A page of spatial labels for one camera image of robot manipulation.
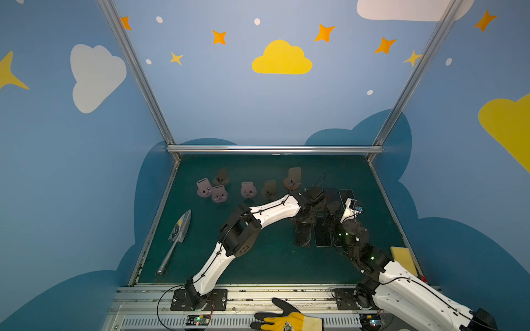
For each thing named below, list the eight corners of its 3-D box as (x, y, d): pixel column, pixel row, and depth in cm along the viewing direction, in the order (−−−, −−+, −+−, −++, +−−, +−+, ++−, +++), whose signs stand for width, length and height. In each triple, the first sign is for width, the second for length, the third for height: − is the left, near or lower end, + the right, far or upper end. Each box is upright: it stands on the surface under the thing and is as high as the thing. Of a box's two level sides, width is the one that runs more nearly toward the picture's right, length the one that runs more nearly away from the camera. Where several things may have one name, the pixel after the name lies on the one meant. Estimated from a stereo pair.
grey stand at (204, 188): (201, 198, 104) (196, 189, 98) (199, 190, 108) (195, 180, 101) (213, 195, 105) (209, 186, 99) (211, 187, 109) (208, 177, 103)
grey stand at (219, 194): (212, 202, 104) (209, 193, 97) (214, 194, 107) (211, 185, 101) (227, 202, 104) (224, 193, 98) (228, 194, 107) (226, 185, 101)
